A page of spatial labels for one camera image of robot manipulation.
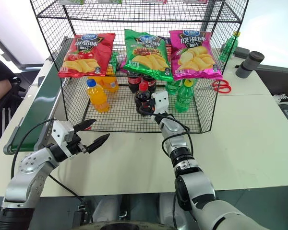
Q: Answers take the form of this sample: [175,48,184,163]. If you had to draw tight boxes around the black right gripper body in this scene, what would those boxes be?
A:
[147,97,157,113]

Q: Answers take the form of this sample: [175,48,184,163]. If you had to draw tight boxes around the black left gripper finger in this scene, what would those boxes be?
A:
[73,118,97,133]
[86,133,110,154]

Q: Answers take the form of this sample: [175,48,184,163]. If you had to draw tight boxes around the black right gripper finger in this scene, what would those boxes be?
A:
[139,106,157,117]

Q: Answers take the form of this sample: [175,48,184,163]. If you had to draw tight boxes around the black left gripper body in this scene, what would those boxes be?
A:
[66,133,90,158]

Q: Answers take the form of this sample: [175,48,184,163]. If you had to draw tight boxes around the cola bottle red cap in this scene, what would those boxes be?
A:
[134,82,153,116]

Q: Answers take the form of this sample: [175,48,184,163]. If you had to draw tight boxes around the green conveyor belt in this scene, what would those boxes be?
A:
[3,35,71,154]

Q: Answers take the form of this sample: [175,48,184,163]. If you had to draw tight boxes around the orange soda bottle blue cap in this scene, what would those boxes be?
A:
[86,79,110,113]

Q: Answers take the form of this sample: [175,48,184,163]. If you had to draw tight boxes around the green soda bottle yellow cap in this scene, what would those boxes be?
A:
[175,78,198,113]

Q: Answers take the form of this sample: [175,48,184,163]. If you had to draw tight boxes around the green potato chips bag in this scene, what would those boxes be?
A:
[123,29,174,82]

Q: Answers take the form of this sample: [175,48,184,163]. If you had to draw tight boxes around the magenta potato chips bag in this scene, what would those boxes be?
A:
[168,29,224,81]

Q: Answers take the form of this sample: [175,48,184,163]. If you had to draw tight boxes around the dark purple snack bag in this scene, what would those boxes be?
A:
[157,35,172,46]

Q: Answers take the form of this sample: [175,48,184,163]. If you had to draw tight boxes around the white rounded robot leg shell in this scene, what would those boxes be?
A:
[93,194,122,224]
[157,193,183,226]

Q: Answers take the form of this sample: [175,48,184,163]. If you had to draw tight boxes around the red potato chips bag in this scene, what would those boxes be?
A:
[58,33,116,79]

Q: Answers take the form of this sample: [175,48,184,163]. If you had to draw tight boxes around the person in black clothes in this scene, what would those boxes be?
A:
[0,42,23,154]

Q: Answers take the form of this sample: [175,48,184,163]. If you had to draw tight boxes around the grey and black cylinder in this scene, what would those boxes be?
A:
[235,51,265,79]

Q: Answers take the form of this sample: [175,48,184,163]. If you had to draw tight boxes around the green and white box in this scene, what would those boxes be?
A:
[58,0,85,6]

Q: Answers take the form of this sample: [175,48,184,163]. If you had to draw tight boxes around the white power strip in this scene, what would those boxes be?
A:
[273,93,288,104]

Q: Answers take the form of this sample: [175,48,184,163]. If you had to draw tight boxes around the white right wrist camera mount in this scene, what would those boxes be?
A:
[150,90,170,116]

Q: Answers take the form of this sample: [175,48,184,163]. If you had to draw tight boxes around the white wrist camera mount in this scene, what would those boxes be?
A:
[51,120,75,154]
[150,90,170,116]

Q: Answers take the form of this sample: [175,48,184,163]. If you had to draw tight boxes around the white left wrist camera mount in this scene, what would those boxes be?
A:
[51,120,75,154]

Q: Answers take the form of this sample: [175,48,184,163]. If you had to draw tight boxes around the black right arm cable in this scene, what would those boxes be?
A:
[153,112,195,159]

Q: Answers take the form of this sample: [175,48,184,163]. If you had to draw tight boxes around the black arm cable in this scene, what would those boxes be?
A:
[10,118,94,224]
[153,112,195,159]

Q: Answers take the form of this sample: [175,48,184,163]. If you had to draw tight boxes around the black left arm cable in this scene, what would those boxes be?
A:
[10,118,94,224]

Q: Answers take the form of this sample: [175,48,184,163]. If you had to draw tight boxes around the red handled scissors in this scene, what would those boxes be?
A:
[196,80,232,94]

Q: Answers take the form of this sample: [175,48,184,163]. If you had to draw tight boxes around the black wire mesh rack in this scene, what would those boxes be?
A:
[29,0,250,134]

